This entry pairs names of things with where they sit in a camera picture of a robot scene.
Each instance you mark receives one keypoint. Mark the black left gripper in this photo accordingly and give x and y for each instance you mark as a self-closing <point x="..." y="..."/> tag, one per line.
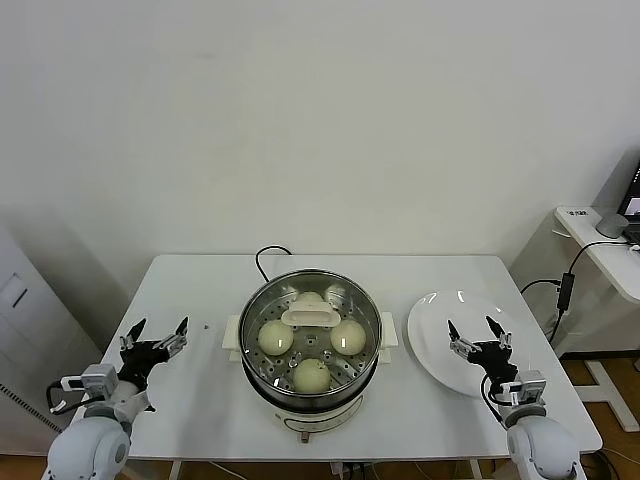
<point x="142" y="360"/>

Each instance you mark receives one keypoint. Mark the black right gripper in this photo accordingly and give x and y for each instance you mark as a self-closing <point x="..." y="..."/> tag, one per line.
<point x="495" y="359"/>

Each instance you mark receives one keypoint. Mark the white steamed baozi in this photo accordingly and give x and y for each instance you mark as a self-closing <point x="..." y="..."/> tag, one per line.
<point x="350" y="332"/>
<point x="310" y="297"/>
<point x="311" y="380"/>
<point x="272" y="345"/>

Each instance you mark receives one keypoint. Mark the glass pot lid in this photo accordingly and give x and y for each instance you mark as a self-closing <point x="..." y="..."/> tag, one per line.
<point x="311" y="316"/>

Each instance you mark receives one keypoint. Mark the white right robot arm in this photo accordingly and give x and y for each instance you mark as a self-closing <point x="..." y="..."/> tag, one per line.
<point x="542" y="450"/>

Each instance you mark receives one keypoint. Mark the steel steamer basket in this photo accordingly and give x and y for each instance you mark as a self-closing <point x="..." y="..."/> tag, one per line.
<point x="248" y="367"/>

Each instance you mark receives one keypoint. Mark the white round plate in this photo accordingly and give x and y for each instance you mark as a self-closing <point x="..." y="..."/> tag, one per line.
<point x="435" y="340"/>

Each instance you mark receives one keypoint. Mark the white table leg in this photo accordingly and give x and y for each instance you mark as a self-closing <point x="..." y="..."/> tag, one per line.
<point x="476" y="471"/>
<point x="174" y="471"/>

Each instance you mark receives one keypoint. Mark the white cabinet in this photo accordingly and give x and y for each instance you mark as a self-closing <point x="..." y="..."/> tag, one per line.
<point x="30" y="310"/>

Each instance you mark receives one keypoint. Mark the white side desk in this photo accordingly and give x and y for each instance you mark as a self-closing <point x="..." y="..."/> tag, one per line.
<point x="600" y="260"/>

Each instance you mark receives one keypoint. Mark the small printed desk label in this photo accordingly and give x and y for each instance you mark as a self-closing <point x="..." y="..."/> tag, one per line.
<point x="577" y="212"/>

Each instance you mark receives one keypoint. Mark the grey round speaker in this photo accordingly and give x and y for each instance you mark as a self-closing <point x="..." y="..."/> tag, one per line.
<point x="611" y="225"/>

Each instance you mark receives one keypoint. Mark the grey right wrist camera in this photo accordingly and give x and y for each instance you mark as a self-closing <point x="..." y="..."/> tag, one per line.
<point x="530" y="387"/>

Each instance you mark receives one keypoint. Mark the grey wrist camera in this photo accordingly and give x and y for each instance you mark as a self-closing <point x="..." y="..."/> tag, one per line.
<point x="100" y="380"/>
<point x="530" y="387"/>

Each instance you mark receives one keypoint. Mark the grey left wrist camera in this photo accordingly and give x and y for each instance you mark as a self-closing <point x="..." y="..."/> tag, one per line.
<point x="100" y="380"/>

